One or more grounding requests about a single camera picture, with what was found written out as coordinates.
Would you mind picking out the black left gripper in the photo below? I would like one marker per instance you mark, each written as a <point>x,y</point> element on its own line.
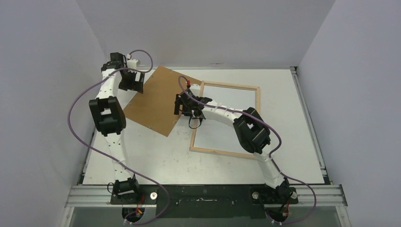
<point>135,85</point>

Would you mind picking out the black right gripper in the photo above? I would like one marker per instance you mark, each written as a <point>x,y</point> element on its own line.
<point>180,104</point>

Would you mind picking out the aluminium front rail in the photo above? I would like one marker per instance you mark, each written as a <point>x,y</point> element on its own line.
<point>98,196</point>

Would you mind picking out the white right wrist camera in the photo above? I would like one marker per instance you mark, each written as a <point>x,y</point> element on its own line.
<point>193,89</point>

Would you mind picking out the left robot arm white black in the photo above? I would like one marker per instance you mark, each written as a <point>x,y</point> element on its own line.
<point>109,118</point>

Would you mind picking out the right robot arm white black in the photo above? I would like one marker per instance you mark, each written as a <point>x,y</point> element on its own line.
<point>252,132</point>

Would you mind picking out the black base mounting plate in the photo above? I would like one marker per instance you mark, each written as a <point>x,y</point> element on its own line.
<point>206,201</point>

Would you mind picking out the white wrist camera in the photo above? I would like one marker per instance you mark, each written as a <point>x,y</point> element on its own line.
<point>131,62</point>
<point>193,89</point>

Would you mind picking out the brown frame backing board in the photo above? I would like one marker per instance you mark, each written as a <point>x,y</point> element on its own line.
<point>154,108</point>

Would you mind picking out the light wooden picture frame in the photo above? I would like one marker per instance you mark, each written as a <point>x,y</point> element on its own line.
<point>225,152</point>

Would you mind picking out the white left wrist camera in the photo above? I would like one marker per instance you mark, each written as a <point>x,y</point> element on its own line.
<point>131,62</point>

